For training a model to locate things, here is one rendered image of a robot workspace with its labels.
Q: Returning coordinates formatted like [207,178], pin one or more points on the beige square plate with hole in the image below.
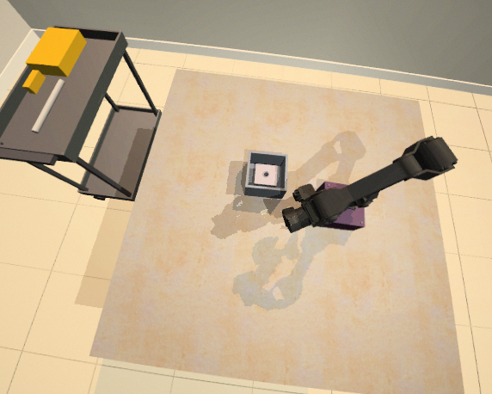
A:
[265,175]

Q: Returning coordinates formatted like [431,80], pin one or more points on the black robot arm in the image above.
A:
[427,158]

